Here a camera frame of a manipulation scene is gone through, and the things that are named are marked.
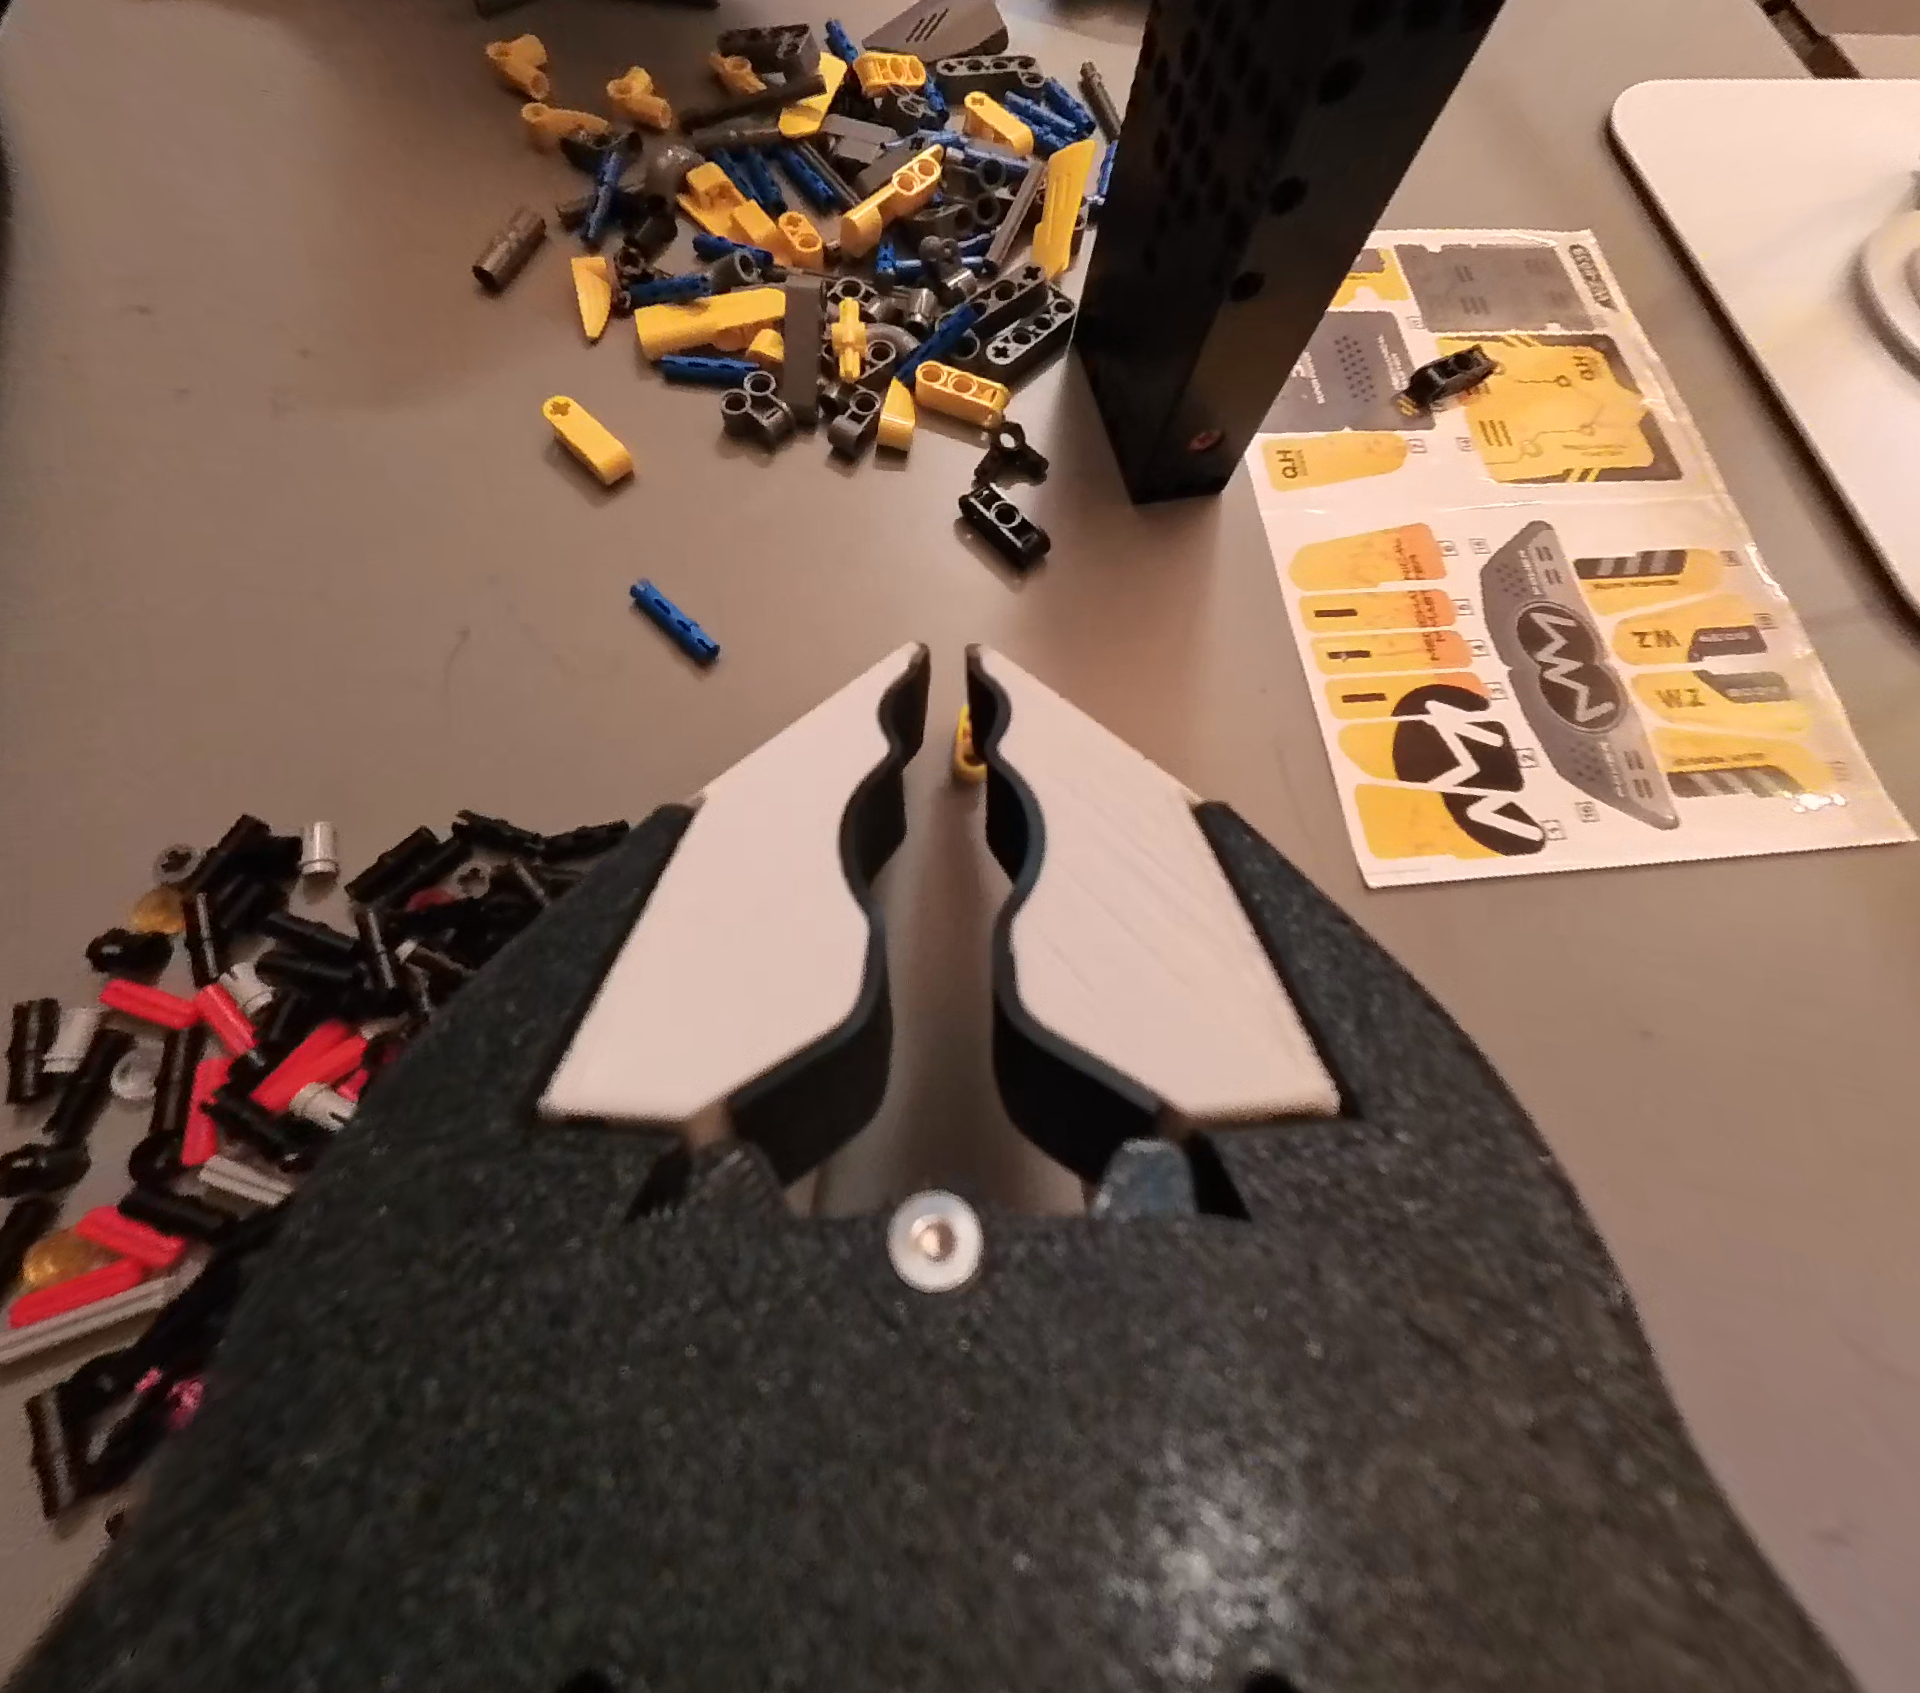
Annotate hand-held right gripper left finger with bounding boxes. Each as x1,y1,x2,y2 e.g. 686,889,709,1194
538,640,933,1180

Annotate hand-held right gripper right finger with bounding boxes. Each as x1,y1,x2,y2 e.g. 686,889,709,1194
964,644,1344,1180

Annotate black perforated block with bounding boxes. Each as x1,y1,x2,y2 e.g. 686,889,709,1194
1071,0,1523,507

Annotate blue pin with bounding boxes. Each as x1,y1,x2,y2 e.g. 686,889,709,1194
631,578,722,668

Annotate pile of plastic building pieces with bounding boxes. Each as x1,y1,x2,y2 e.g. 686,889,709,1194
483,0,1119,571

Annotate dark grey tube piece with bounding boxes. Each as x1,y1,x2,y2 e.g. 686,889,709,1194
472,209,549,295

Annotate pile of black red pins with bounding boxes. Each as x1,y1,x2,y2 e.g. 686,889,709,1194
0,809,633,1522

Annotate printed sticker sheet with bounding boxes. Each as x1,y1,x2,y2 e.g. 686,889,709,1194
1245,227,1876,889

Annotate yellow curved piece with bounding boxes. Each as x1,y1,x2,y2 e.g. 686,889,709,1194
543,392,636,487

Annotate black connector piece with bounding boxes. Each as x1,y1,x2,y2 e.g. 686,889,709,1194
1402,344,1501,412

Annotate white metal book stand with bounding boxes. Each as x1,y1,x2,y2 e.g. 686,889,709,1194
1607,81,1920,615

